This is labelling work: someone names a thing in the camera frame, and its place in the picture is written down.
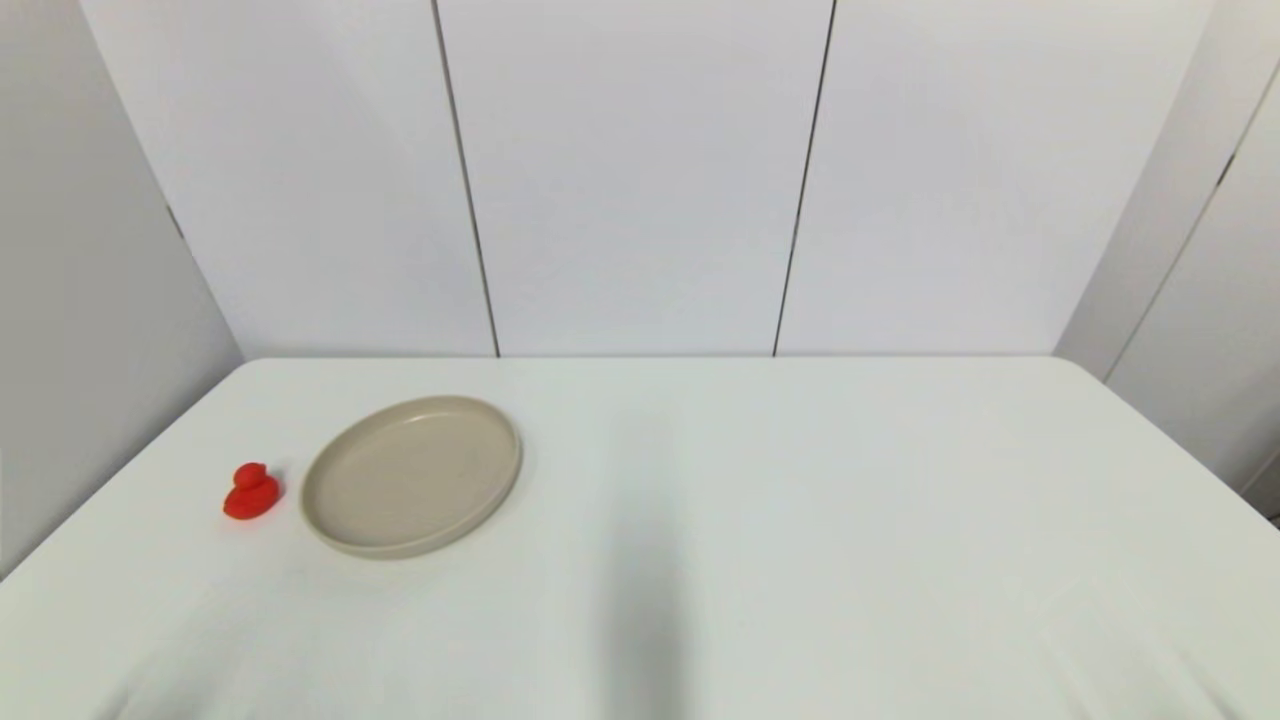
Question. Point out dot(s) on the red rubber duck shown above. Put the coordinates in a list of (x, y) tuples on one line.
[(250, 495)]

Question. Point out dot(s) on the beige round plate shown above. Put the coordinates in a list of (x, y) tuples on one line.
[(410, 480)]

